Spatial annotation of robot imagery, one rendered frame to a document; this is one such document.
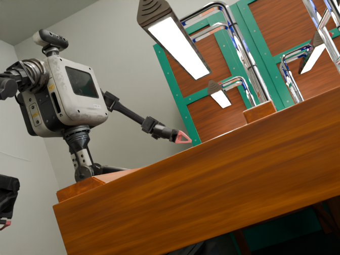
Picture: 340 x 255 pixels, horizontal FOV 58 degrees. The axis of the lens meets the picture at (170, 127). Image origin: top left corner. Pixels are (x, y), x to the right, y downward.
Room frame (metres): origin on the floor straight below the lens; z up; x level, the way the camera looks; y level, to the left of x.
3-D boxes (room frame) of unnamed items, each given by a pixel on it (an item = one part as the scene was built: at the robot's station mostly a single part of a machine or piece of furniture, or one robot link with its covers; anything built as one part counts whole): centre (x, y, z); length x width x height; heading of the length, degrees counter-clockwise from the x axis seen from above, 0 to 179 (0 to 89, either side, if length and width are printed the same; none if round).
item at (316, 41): (1.74, -0.91, 1.08); 0.62 x 0.08 x 0.07; 166
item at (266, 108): (1.42, -0.37, 0.71); 1.81 x 0.06 x 0.11; 166
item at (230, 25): (0.90, -0.21, 0.90); 0.20 x 0.19 x 0.45; 166
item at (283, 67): (1.75, -0.83, 0.90); 0.20 x 0.19 x 0.45; 166
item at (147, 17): (0.93, -0.13, 1.08); 0.62 x 0.08 x 0.07; 166
